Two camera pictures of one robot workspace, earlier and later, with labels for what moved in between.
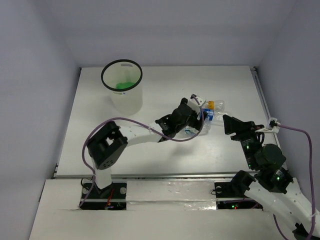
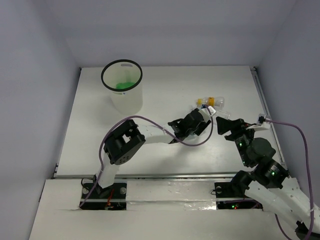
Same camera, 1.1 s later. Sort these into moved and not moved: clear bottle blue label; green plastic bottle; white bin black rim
Moved: clear bottle blue label
Not moved: green plastic bottle; white bin black rim
